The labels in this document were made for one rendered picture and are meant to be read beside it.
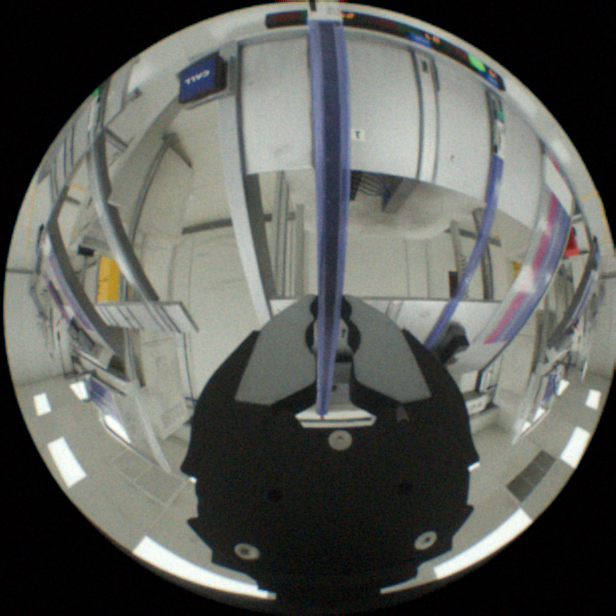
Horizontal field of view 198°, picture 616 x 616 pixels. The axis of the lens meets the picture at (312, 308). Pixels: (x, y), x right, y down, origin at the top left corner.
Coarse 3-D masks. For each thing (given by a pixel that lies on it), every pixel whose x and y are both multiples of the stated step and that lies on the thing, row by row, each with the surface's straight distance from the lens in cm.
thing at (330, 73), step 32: (320, 32) 11; (320, 64) 9; (320, 96) 9; (320, 128) 8; (320, 160) 8; (320, 192) 9; (320, 224) 9; (320, 256) 10; (320, 288) 11; (320, 320) 13; (320, 352) 16; (320, 384) 22
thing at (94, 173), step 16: (96, 96) 36; (96, 128) 32; (96, 144) 31; (96, 160) 31; (96, 176) 30; (96, 192) 29; (112, 224) 30; (112, 240) 30; (128, 272) 31; (144, 304) 34; (160, 320) 36; (176, 336) 39
